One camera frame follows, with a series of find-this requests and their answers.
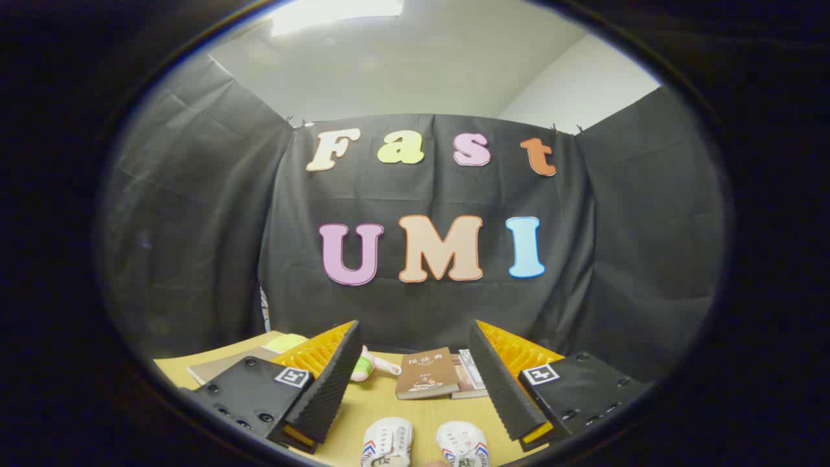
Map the pink and green plush toy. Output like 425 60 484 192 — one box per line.
350 346 403 382

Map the beige fabric storage box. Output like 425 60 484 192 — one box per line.
187 346 281 386

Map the ceiling light panel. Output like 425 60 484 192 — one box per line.
269 0 406 37

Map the brown cover book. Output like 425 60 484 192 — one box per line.
395 347 462 401

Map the tan book under stack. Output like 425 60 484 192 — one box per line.
451 353 488 400

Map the yellow lemon plush toy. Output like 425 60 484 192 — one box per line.
263 333 309 355

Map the black backdrop cloth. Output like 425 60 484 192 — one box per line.
107 55 724 383

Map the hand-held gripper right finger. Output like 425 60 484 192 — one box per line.
468 320 652 453

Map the white striped canvas shoe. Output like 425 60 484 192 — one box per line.
436 421 491 467
361 417 414 467

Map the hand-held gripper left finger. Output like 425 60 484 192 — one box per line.
178 320 364 455

